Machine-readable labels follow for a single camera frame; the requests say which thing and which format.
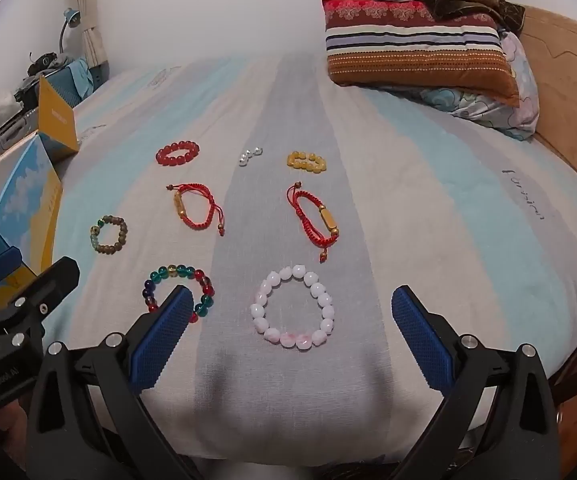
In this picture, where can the teal cloth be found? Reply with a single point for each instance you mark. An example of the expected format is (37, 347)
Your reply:
(82, 75)

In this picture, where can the sky print yellow box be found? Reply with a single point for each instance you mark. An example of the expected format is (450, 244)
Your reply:
(23, 185)

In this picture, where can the striped red brown pillow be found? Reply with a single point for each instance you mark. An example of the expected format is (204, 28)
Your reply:
(408, 50)

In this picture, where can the black bundled item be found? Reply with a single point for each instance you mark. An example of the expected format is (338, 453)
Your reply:
(43, 62)

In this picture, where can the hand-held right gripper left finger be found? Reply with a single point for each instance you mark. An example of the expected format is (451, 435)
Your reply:
(163, 340)

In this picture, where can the yellow cardboard box lid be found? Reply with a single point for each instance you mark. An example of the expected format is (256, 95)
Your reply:
(58, 115)

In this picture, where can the grey device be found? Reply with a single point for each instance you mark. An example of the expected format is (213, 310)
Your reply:
(3, 135)

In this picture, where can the floral pastel pillow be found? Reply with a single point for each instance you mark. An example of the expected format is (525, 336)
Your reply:
(518, 105)

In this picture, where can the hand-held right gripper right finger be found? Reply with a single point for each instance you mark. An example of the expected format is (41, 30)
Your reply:
(421, 340)

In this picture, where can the person's left hand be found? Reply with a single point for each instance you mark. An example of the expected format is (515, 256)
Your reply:
(1, 422)

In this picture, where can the beige curtain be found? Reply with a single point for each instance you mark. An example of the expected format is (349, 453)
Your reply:
(91, 20)

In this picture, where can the blue suitcase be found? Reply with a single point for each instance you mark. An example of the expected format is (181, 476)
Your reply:
(61, 87)

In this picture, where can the striped bed sheet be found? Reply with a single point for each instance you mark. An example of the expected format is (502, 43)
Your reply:
(393, 185)

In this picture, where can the blue desk lamp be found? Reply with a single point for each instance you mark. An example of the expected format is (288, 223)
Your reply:
(71, 17)

